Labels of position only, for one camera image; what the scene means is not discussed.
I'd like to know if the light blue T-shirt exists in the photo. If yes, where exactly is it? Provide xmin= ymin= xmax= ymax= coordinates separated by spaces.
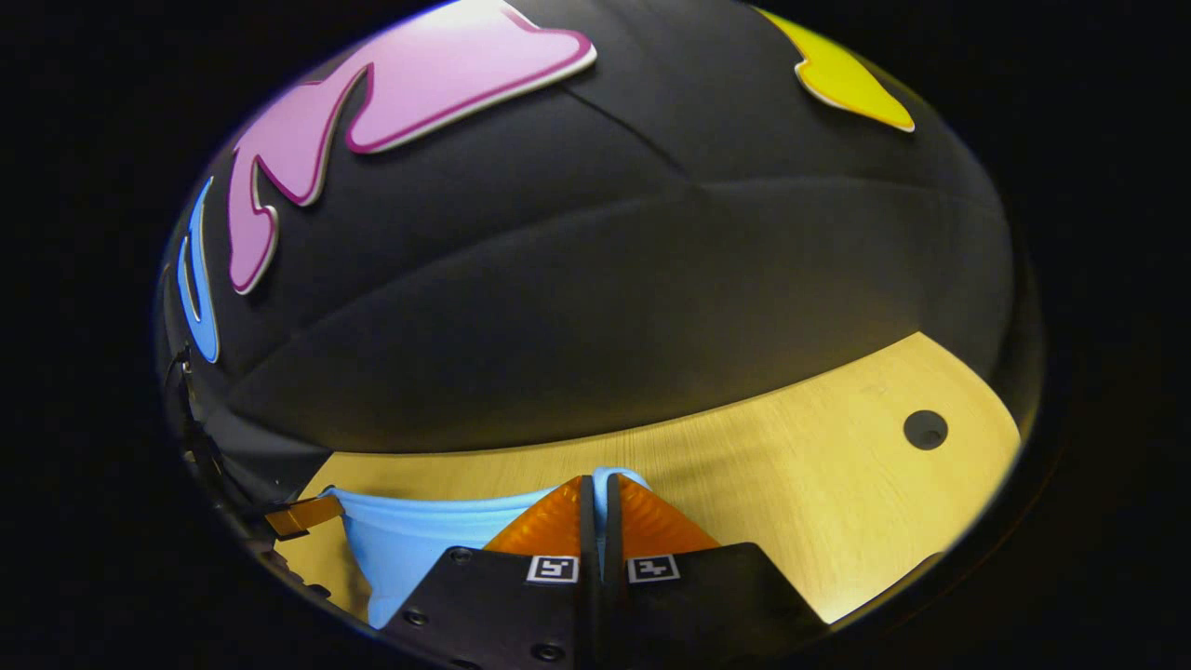
xmin=326 ymin=465 xmax=652 ymax=630

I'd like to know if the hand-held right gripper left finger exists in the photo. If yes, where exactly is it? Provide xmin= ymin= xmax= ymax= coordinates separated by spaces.
xmin=380 ymin=475 xmax=602 ymax=670

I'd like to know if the black backdrop cloth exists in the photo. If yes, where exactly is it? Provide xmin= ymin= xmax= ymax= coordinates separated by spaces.
xmin=158 ymin=0 xmax=1020 ymax=508

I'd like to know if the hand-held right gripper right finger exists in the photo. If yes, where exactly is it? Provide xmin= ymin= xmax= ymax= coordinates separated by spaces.
xmin=602 ymin=475 xmax=831 ymax=670

